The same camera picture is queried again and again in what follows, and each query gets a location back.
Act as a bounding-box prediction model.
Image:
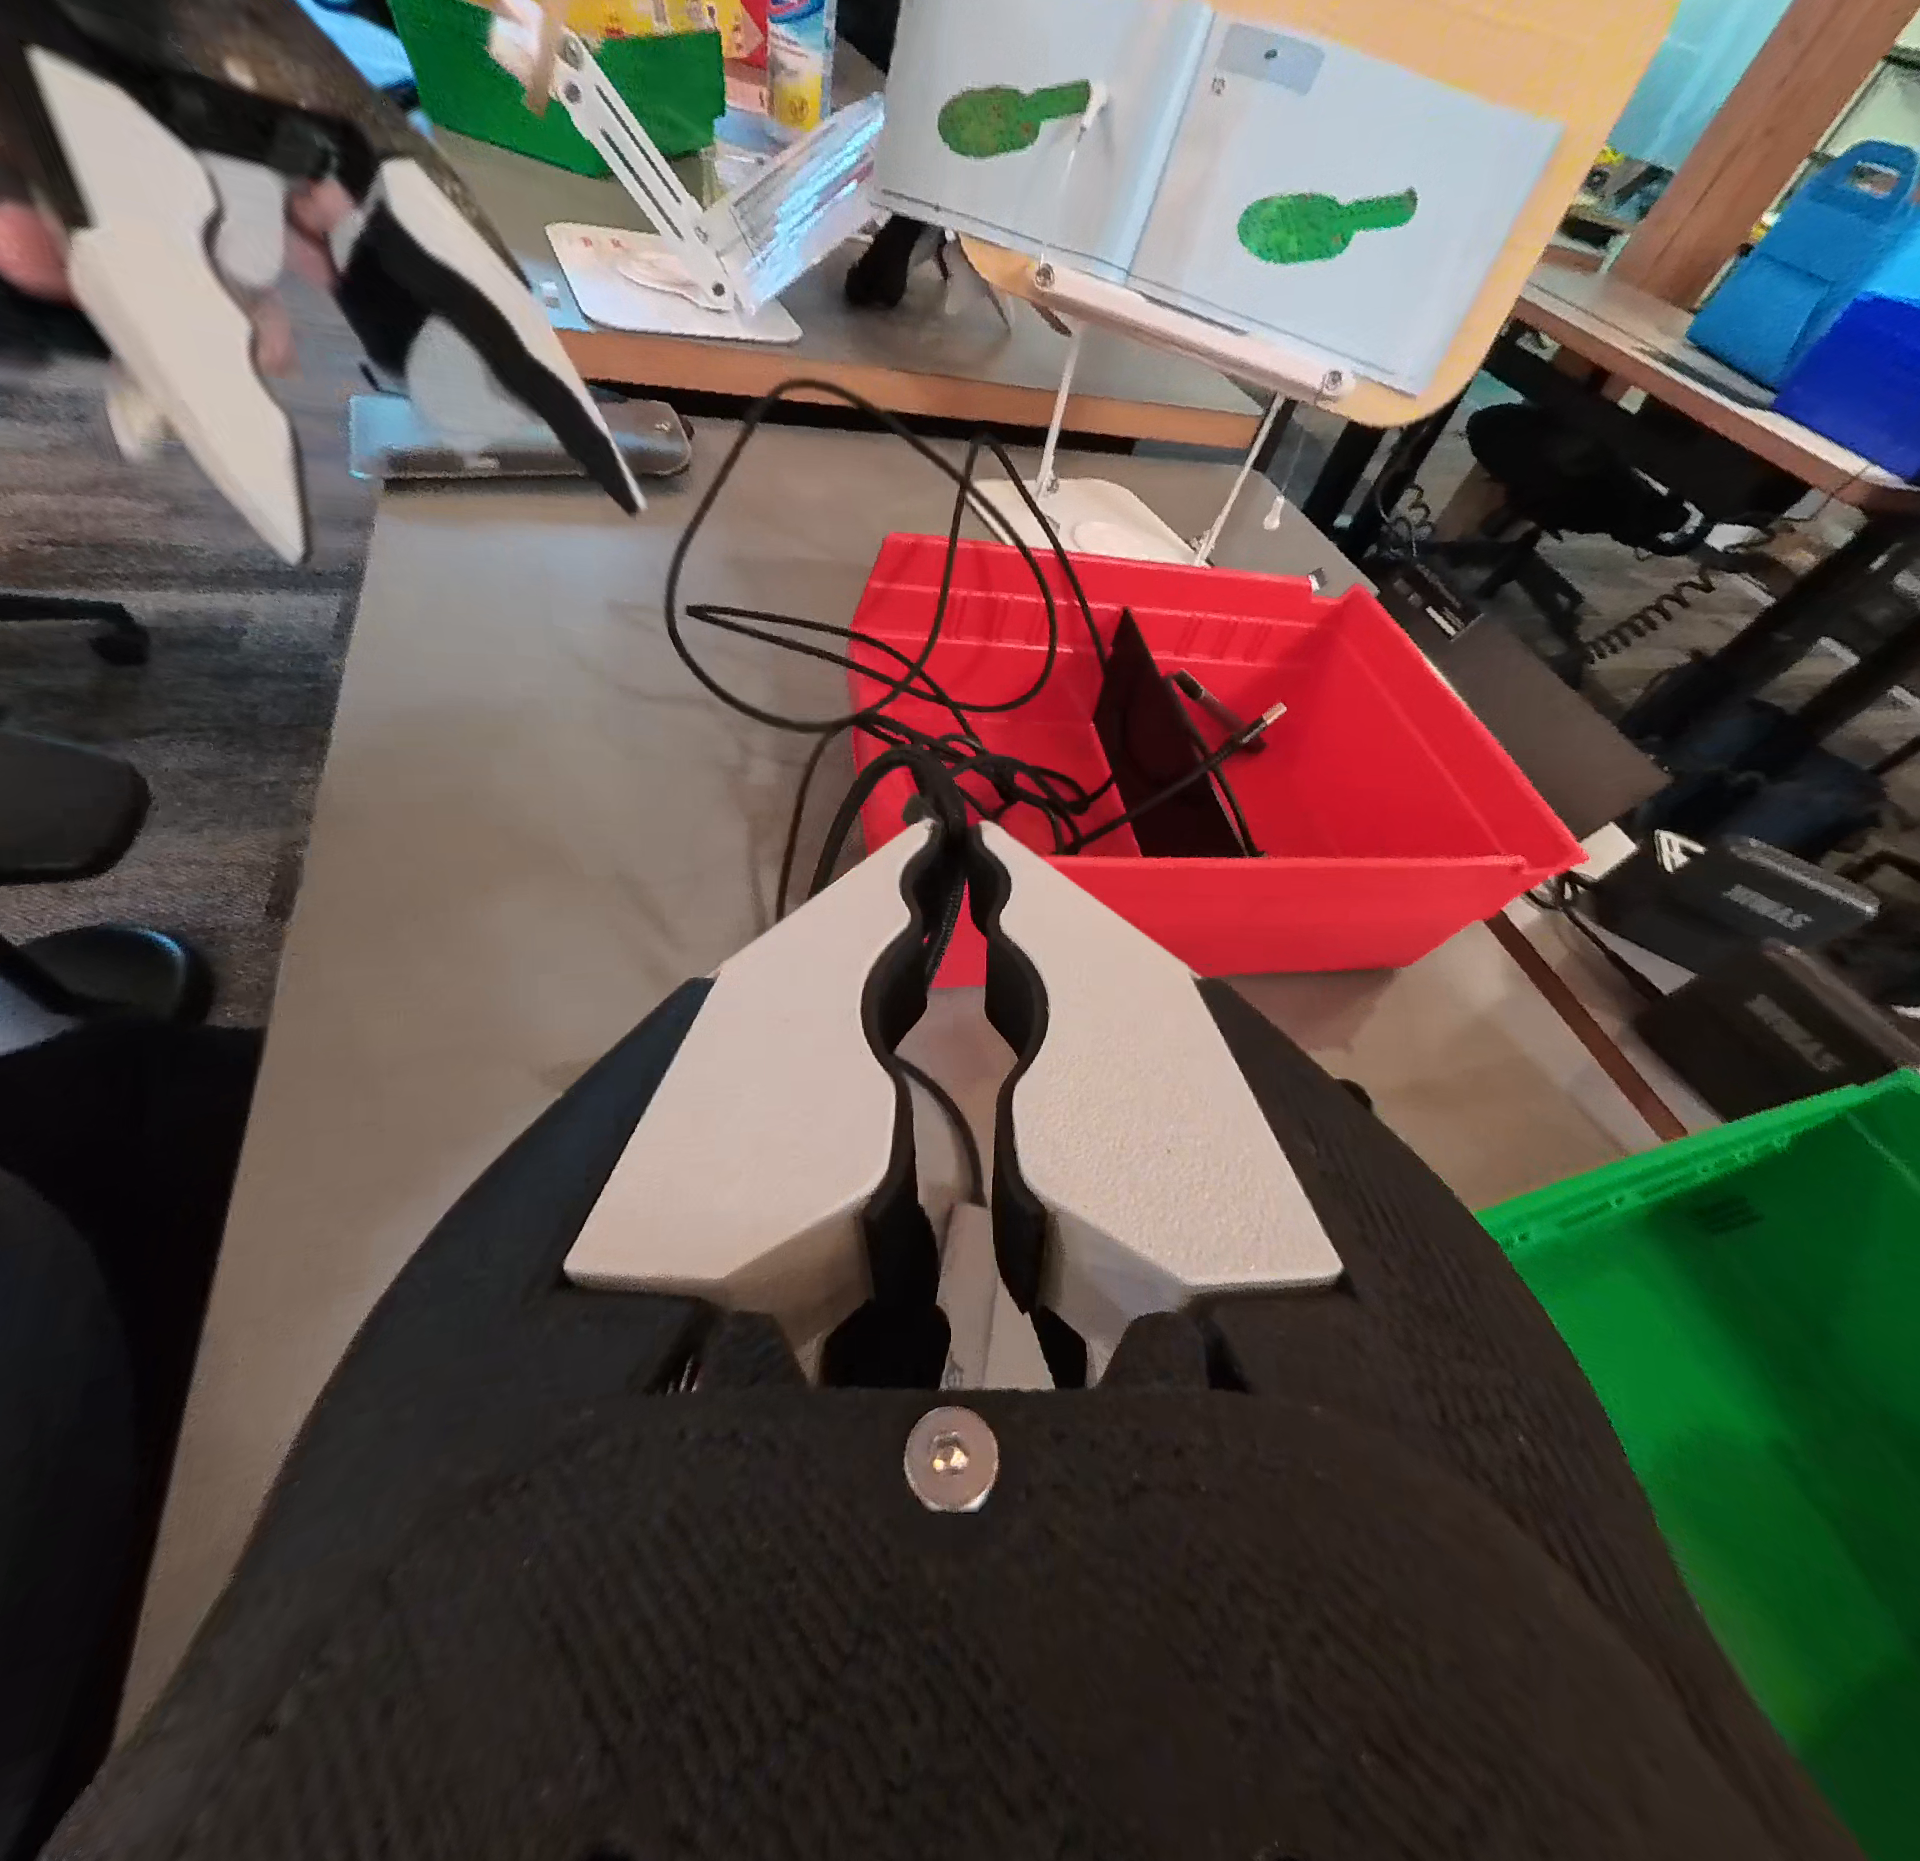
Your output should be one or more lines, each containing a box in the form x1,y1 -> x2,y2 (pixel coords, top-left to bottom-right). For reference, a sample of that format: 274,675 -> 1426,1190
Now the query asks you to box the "clear acrylic sign holder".
705,90 -> 888,312

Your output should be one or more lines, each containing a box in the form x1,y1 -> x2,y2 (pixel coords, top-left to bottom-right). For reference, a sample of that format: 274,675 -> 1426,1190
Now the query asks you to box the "small black labelled device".
1378,558 -> 1490,644

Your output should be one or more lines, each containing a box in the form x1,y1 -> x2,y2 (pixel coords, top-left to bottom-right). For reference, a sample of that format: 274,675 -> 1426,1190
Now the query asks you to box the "wood topped desk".
1516,264 -> 1920,520

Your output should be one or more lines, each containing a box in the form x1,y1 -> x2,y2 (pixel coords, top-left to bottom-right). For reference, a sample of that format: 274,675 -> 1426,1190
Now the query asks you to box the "red plastic bin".
847,535 -> 1590,986

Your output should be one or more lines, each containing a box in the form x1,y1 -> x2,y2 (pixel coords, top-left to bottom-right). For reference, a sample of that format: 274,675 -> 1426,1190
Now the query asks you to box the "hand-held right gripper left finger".
563,824 -> 961,1332

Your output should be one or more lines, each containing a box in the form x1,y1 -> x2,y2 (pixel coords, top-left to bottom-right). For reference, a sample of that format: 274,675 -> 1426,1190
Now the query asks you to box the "grey desk with wood edge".
436,122 -> 1279,455

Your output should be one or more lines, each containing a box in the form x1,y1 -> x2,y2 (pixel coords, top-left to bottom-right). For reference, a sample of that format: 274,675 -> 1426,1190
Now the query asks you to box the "person's black trousers leg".
0,1021 -> 271,1861

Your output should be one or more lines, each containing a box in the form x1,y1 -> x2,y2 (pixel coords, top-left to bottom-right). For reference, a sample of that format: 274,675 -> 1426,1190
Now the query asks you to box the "green plastic bin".
1476,1074 -> 1920,1861
376,0 -> 731,180

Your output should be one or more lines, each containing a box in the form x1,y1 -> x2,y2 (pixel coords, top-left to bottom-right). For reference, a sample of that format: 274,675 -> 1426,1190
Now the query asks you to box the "rounded wooden board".
960,0 -> 1695,429

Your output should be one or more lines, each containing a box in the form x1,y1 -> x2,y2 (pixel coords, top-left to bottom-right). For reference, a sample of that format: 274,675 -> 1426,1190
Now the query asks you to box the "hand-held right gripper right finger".
968,824 -> 1348,1359

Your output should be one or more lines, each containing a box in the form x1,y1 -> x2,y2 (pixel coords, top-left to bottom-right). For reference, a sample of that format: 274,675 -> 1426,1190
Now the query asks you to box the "paper sheet with green shape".
871,0 -> 1217,280
1125,9 -> 1571,399

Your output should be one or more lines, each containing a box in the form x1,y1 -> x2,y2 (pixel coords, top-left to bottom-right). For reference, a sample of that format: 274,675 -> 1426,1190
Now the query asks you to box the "white board stand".
960,264 -> 1353,564

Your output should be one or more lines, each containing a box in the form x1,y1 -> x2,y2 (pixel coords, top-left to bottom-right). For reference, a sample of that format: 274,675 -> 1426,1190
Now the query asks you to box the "yellow cardboard box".
449,0 -> 746,60

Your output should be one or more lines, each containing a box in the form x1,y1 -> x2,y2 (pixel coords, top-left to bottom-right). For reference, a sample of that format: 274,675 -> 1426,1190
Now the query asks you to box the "black braided usb cable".
666,381 -> 1112,995

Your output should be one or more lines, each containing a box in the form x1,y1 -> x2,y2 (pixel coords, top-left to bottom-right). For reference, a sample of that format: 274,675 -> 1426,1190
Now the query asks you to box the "black box with white logo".
1590,829 -> 1885,978
1636,944 -> 1920,1128

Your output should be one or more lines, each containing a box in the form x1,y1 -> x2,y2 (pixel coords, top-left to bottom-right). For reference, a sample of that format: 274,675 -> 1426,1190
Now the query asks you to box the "tall thin wooden board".
517,0 -> 589,122

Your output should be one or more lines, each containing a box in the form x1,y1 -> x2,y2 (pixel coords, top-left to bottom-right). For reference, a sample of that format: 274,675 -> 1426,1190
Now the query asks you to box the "white wipes canister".
765,0 -> 838,130

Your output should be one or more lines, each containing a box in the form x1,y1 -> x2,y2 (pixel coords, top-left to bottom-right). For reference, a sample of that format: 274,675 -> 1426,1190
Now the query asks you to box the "black bin divider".
1090,608 -> 1265,862

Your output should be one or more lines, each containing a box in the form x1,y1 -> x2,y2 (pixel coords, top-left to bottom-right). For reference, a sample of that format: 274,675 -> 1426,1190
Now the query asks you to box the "person's left hand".
0,181 -> 362,381

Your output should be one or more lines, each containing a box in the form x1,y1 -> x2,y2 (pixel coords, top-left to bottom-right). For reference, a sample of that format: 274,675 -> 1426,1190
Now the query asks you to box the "dark flat pad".
1371,558 -> 1670,842

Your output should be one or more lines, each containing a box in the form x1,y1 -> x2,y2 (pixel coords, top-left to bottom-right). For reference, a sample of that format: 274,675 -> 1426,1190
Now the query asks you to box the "black office chair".
1468,399 -> 1712,558
0,586 -> 155,889

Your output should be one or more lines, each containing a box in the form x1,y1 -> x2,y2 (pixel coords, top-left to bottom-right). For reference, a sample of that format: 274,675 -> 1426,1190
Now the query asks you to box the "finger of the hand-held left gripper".
23,45 -> 311,566
333,155 -> 651,517

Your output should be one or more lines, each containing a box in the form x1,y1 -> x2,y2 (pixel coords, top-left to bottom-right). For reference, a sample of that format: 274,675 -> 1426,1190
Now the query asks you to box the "black coiled cord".
1581,566 -> 1724,666

